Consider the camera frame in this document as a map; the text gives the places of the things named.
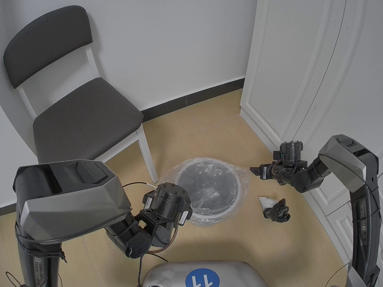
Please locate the pale grey trash bin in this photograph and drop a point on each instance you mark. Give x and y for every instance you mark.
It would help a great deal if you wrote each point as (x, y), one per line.
(236, 202)

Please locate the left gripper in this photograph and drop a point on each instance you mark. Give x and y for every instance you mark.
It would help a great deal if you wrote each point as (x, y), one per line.
(185, 217)

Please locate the clear plastic bag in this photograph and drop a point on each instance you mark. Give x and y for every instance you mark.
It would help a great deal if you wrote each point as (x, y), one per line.
(242, 181)

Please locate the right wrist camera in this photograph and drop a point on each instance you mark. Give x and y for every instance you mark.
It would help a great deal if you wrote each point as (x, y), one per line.
(277, 155)

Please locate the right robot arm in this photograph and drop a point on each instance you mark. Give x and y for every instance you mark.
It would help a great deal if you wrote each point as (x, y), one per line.
(344, 160)

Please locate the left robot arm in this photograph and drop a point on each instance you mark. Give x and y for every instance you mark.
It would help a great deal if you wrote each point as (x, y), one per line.
(68, 196)

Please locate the black plastic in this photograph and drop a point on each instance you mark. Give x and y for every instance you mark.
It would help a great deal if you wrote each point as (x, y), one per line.
(278, 212)

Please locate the white wardrobe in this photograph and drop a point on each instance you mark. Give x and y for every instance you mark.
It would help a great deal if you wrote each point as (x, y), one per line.
(299, 70)

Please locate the white printed wrapper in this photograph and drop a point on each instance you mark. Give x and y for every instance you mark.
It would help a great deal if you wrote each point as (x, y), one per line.
(266, 202)

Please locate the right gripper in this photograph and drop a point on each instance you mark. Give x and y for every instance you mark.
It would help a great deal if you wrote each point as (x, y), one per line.
(270, 172)

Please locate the grey white chair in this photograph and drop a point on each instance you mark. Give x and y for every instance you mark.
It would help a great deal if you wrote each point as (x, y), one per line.
(86, 118)

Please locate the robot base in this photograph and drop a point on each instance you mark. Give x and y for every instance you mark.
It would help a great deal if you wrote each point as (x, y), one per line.
(179, 275)

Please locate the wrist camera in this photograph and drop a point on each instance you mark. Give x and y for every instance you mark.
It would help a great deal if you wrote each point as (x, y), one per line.
(277, 155)
(149, 199)

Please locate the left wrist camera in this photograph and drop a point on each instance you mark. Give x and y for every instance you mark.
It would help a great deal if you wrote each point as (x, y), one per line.
(149, 199)

